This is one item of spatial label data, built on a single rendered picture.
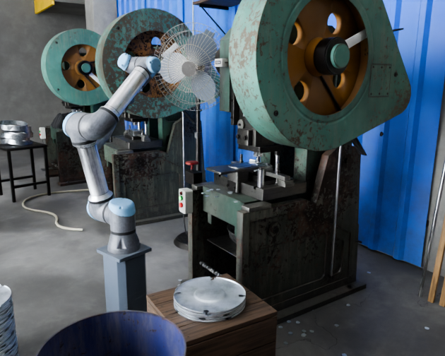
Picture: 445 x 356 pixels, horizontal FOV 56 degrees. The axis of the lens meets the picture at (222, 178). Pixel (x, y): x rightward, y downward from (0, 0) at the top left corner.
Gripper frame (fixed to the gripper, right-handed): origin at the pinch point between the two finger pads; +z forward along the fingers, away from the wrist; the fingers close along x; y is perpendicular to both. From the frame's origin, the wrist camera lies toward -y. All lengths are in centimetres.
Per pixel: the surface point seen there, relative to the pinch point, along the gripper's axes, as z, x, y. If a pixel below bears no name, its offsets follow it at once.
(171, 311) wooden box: 12, 86, 67
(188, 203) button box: 6, 62, -10
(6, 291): 70, 33, 58
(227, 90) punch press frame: -51, 33, -18
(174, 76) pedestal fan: -23, -5, -79
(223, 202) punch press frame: -12, 74, 0
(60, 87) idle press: 102, -114, -217
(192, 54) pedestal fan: -44, -5, -71
